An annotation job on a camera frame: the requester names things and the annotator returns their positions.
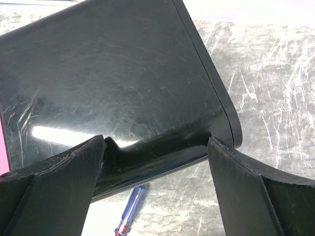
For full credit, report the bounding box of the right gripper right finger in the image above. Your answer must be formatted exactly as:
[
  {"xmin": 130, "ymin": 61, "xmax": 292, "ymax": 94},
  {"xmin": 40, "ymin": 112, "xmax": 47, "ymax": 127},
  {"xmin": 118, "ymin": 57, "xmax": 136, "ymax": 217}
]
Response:
[{"xmin": 207, "ymin": 137, "xmax": 315, "ymax": 236}]

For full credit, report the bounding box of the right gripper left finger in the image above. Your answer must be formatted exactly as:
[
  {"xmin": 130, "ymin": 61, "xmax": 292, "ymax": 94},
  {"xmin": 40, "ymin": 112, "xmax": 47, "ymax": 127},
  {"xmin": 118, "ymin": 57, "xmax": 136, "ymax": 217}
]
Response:
[{"xmin": 0, "ymin": 135, "xmax": 106, "ymax": 236}]

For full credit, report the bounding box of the pink top drawer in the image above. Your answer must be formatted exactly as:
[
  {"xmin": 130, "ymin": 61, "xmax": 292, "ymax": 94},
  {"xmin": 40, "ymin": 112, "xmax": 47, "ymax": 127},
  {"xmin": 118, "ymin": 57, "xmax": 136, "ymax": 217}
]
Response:
[{"xmin": 0, "ymin": 108, "xmax": 11, "ymax": 175}]

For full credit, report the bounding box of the black drawer cabinet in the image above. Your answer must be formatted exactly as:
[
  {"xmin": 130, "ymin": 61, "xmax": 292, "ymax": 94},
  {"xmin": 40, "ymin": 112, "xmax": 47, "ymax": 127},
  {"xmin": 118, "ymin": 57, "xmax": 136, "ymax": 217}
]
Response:
[{"xmin": 0, "ymin": 0, "xmax": 242, "ymax": 200}]

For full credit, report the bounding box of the blue screwdriver near basket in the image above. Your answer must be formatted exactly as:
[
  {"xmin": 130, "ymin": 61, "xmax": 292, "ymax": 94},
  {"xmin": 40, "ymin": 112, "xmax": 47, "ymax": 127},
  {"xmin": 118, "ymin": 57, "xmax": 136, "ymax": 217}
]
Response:
[{"xmin": 115, "ymin": 185, "xmax": 148, "ymax": 236}]

